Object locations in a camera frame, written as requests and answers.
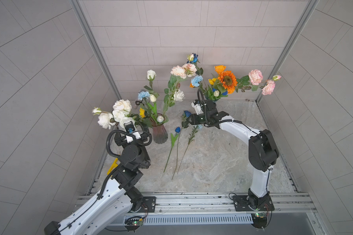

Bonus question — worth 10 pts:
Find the dark red glass vase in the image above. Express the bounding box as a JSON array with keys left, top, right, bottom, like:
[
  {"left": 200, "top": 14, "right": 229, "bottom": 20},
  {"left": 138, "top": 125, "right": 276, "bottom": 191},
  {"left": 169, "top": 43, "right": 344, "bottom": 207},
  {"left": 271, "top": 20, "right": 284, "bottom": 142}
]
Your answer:
[{"left": 151, "top": 113, "right": 168, "bottom": 144}]

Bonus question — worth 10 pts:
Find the dark blue rose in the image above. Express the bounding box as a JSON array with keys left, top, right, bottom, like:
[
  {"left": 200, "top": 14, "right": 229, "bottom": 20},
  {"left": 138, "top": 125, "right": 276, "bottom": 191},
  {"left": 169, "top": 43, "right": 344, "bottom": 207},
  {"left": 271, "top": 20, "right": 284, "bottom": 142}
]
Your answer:
[{"left": 172, "top": 110, "right": 191, "bottom": 180}]

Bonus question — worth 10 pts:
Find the white rose bouquet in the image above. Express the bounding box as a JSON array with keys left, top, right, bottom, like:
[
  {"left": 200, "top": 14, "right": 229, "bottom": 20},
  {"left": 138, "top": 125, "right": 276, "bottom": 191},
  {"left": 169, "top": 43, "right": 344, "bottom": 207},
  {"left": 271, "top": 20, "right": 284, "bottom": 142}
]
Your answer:
[{"left": 92, "top": 99, "right": 135, "bottom": 129}]

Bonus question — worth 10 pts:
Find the small blue tulip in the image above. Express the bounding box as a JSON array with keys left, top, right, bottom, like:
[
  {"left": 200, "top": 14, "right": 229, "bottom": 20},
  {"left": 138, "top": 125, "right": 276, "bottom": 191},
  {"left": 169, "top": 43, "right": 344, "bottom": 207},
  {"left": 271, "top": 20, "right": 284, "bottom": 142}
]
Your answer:
[{"left": 163, "top": 127, "right": 181, "bottom": 172}]

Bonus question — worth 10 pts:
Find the dark blue rose vase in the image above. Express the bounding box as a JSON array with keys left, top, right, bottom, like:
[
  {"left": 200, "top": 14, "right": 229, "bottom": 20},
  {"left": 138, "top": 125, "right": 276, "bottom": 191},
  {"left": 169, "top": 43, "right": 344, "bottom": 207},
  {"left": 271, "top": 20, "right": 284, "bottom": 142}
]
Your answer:
[{"left": 190, "top": 53, "right": 204, "bottom": 75}]

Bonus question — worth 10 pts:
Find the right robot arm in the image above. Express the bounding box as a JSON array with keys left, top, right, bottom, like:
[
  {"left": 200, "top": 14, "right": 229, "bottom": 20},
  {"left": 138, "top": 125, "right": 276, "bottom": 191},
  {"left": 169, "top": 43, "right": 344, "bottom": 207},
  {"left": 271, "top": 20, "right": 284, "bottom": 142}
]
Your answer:
[{"left": 187, "top": 112, "right": 279, "bottom": 211}]

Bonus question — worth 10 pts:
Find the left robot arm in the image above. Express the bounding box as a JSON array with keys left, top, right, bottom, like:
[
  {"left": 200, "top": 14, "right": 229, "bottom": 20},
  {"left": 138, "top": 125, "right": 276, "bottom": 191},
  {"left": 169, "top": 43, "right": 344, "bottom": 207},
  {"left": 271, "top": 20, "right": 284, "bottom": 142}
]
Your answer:
[{"left": 44, "top": 124, "right": 152, "bottom": 235}]

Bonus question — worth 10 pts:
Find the white tulip right vase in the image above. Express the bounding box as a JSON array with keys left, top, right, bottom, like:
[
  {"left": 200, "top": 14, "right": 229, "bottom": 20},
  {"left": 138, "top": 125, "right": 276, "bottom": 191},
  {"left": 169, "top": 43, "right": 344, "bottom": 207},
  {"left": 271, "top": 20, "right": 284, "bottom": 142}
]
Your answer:
[{"left": 213, "top": 90, "right": 220, "bottom": 97}]

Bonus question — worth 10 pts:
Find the yellow sunflower left vase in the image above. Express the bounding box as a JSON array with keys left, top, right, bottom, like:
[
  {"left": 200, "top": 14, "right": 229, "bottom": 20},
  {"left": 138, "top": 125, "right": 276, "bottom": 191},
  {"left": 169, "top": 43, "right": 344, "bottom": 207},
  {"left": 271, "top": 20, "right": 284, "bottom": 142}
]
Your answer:
[{"left": 139, "top": 108, "right": 146, "bottom": 118}]

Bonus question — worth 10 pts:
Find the white rose left vase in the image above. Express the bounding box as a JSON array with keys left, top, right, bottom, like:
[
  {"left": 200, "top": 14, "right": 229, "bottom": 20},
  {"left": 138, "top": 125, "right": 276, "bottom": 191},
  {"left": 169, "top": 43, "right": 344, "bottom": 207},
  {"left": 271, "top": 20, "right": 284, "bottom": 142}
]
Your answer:
[{"left": 173, "top": 90, "right": 185, "bottom": 102}]

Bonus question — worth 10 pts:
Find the light blue carnation right vase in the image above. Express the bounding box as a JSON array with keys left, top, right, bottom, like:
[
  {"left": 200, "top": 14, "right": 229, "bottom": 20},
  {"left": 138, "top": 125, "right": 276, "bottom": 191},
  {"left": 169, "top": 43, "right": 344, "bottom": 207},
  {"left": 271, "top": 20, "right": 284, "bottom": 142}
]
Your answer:
[{"left": 190, "top": 75, "right": 204, "bottom": 88}]

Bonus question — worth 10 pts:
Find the yellow sunflower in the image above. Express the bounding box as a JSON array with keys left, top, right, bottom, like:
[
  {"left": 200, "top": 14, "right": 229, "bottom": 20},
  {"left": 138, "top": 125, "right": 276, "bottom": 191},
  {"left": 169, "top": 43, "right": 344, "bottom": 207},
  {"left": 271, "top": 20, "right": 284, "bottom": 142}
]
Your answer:
[{"left": 208, "top": 78, "right": 217, "bottom": 86}]

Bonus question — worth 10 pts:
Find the yellow tag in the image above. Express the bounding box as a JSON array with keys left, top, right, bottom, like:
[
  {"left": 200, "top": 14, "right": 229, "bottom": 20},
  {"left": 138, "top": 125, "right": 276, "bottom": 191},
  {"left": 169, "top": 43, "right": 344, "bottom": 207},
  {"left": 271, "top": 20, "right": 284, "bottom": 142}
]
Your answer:
[{"left": 107, "top": 158, "right": 118, "bottom": 175}]

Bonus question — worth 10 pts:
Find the orange gerbera flower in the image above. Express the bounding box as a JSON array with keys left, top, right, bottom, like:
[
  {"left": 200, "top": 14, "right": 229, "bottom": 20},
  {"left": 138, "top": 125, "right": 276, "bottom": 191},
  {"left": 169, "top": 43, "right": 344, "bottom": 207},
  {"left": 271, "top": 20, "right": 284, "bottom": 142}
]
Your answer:
[{"left": 218, "top": 70, "right": 238, "bottom": 94}]

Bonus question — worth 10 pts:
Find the orange rose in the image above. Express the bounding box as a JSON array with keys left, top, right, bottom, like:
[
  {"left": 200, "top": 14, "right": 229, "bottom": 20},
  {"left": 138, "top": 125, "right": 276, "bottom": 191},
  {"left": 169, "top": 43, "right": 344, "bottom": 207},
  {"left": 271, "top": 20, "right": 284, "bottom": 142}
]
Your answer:
[{"left": 214, "top": 65, "right": 226, "bottom": 74}]

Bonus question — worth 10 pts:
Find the pink rose spray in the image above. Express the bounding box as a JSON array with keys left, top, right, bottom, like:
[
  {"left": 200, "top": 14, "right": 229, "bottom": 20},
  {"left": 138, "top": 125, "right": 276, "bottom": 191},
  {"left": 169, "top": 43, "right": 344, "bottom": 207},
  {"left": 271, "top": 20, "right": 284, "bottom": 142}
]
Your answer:
[{"left": 164, "top": 55, "right": 197, "bottom": 99}]

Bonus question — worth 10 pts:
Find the pink roses stem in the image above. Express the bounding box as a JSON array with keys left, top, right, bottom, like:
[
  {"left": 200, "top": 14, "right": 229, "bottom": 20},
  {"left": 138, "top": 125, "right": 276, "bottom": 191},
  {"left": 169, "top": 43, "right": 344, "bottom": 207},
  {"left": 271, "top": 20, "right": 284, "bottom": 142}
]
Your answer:
[{"left": 235, "top": 70, "right": 282, "bottom": 96}]

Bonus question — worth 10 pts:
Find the white rose bud stem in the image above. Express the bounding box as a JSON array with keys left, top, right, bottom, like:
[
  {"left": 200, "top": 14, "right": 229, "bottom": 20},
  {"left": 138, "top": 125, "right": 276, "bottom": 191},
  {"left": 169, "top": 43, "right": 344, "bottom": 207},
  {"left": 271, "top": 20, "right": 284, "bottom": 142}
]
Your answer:
[{"left": 144, "top": 70, "right": 156, "bottom": 94}]

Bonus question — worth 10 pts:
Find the left circuit board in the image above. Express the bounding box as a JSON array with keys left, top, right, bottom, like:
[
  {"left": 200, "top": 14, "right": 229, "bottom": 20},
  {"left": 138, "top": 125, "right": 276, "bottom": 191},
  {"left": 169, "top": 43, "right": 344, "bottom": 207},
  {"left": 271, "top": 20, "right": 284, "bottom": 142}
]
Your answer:
[{"left": 124, "top": 216, "right": 144, "bottom": 232}]

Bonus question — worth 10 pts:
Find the circuit board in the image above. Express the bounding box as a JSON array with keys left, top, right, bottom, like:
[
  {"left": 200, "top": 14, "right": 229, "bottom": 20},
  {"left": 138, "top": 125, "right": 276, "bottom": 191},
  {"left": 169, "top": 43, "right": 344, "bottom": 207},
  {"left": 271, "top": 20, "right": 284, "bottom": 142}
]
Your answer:
[
  {"left": 251, "top": 213, "right": 268, "bottom": 229},
  {"left": 124, "top": 216, "right": 144, "bottom": 232}
]

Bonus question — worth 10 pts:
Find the right circuit board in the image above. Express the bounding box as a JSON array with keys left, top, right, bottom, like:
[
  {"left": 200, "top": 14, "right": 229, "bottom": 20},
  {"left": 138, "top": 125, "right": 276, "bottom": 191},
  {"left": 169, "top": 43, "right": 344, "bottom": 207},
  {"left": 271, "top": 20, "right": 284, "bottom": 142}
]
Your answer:
[{"left": 251, "top": 213, "right": 268, "bottom": 229}]

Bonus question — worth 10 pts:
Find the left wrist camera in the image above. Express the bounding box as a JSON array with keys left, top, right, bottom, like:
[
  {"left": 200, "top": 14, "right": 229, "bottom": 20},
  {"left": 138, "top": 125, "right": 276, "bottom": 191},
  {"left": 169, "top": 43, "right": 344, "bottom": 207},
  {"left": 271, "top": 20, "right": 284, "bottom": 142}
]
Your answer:
[{"left": 124, "top": 120, "right": 141, "bottom": 144}]

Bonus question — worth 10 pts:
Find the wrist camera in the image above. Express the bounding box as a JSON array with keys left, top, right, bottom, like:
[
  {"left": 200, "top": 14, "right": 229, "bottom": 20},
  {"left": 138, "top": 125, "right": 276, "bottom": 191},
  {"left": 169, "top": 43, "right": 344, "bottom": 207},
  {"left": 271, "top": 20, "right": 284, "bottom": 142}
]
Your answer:
[
  {"left": 124, "top": 120, "right": 141, "bottom": 144},
  {"left": 191, "top": 100, "right": 204, "bottom": 115}
]

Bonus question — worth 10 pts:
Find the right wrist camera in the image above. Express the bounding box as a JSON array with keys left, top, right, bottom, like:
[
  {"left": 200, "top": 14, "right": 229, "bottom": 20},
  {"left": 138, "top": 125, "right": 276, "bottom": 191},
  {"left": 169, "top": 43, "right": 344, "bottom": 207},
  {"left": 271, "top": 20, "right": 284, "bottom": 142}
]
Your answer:
[{"left": 191, "top": 100, "right": 204, "bottom": 115}]

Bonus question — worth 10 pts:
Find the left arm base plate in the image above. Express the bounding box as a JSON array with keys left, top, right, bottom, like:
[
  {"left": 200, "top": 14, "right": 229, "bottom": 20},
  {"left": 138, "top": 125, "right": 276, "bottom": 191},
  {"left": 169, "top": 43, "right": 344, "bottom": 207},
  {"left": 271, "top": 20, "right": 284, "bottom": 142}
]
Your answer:
[{"left": 130, "top": 196, "right": 156, "bottom": 213}]

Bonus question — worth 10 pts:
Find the aluminium rail frame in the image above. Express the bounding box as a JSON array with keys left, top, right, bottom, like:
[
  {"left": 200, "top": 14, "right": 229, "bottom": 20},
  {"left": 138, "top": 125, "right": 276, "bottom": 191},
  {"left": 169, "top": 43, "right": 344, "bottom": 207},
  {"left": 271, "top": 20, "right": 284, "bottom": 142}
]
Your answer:
[{"left": 63, "top": 192, "right": 327, "bottom": 235}]

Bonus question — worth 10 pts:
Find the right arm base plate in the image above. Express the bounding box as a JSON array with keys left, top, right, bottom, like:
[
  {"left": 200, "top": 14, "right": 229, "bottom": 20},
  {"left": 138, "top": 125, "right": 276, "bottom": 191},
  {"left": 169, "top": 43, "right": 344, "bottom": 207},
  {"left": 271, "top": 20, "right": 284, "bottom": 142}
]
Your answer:
[{"left": 231, "top": 194, "right": 275, "bottom": 212}]

